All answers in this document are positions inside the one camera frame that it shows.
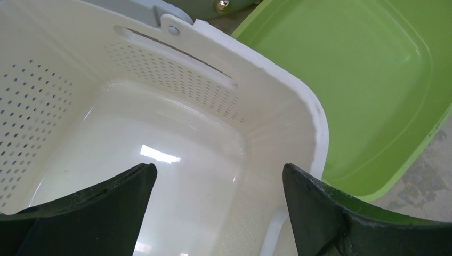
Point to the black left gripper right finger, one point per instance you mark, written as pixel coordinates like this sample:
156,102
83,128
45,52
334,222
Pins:
328,221

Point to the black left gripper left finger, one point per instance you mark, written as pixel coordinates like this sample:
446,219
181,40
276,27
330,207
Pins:
103,219

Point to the green plastic tray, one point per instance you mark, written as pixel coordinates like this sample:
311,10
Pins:
381,70

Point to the white orange yellow cylinder container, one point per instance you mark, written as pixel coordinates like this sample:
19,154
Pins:
212,5

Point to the cream perforated laundry basket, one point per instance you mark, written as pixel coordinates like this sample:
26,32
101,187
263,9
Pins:
92,88

